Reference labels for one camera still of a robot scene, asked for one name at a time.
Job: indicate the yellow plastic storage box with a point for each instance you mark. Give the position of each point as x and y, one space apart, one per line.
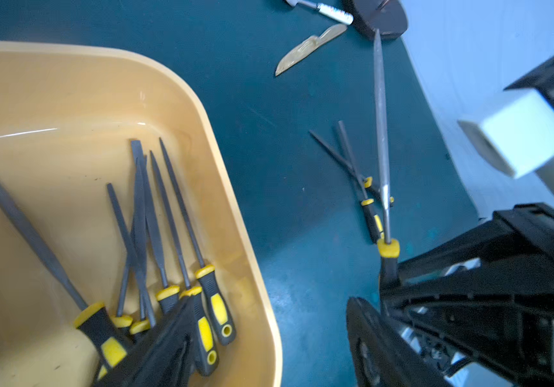
68 116

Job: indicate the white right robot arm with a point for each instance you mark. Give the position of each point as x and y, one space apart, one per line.
514 132

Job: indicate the dark oval stand base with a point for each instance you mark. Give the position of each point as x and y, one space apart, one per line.
371 16

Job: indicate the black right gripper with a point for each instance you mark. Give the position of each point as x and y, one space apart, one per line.
488 293

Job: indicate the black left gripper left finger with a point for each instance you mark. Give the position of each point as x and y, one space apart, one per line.
164 357

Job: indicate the file tool black yellow handle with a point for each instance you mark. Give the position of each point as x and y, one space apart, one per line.
389 248
149 233
219 311
93 321
371 217
373 188
207 358

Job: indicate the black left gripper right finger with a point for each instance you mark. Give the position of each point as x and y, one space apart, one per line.
380 356

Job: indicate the spoon with white cartoon handle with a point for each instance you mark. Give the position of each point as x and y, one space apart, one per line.
328 11

